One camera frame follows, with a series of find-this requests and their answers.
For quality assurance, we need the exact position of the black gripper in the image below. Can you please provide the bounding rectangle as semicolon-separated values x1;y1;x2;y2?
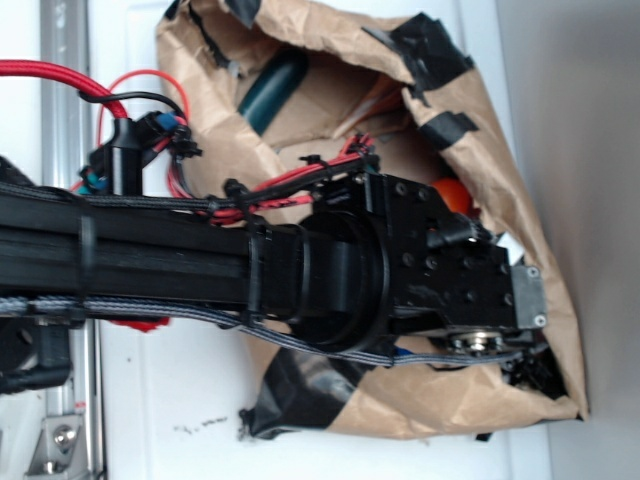
357;173;547;356

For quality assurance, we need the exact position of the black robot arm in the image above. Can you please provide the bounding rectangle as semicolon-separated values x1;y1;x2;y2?
1;156;548;394

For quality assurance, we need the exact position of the orange toy carrot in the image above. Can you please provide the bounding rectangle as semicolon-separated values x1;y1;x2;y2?
431;178;473;215

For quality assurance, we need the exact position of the dark green toy cucumber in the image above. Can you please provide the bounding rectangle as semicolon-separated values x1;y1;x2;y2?
238;49;308;135

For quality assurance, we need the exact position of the brown paper bag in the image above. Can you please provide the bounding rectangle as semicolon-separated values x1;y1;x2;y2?
156;1;588;439

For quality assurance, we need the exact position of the grey braided cable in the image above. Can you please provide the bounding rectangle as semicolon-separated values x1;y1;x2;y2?
0;294;506;369

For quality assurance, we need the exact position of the metal corner bracket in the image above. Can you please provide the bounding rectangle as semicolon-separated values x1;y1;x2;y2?
24;414;89;479

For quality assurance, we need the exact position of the aluminium frame rail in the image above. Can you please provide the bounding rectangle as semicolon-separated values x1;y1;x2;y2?
39;1;106;479

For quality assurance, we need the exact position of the red braided cable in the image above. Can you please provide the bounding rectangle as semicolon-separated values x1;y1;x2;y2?
0;58;194;166

